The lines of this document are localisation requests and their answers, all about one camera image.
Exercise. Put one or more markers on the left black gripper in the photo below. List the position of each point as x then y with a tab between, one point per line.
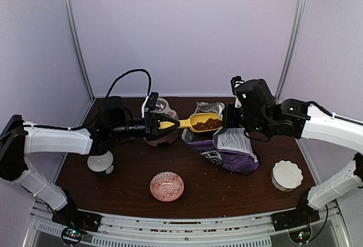
155	132

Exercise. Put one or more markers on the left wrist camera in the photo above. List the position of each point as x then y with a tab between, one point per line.
149	103

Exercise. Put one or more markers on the yellow plastic scoop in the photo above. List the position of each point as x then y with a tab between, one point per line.
194	119

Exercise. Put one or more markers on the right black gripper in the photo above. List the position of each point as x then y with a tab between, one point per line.
228	121

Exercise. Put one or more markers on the white scalloped ceramic bowl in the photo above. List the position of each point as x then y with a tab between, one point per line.
286	176

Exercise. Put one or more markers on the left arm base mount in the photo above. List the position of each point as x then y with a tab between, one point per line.
78	228

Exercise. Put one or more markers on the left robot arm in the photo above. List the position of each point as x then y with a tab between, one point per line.
114	122

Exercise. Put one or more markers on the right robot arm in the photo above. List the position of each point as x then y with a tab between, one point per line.
256	110

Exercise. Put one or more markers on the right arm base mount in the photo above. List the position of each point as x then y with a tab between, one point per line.
298	224

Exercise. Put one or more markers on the black white ceramic bowl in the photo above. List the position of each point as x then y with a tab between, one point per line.
102	165

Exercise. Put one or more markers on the pink double pet feeder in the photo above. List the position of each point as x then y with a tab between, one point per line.
162	106

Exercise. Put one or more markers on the left aluminium frame post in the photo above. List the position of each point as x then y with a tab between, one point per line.
77	49

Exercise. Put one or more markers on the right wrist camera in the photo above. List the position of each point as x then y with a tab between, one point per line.
235	82

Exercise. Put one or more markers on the purple puppy food bag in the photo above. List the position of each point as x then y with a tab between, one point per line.
226	147

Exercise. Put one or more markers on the aluminium frame post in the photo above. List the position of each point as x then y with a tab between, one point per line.
77	49
296	26

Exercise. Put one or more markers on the brown kibble pet food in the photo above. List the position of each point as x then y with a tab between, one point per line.
209	124

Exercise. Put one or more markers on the right aluminium frame post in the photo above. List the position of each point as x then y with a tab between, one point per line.
296	26

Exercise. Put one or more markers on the red patterned ceramic dish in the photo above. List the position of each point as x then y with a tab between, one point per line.
167	186

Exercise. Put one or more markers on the front aluminium rail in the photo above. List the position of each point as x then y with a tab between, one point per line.
250	230

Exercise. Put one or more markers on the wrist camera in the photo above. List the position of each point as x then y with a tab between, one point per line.
235	82
149	103

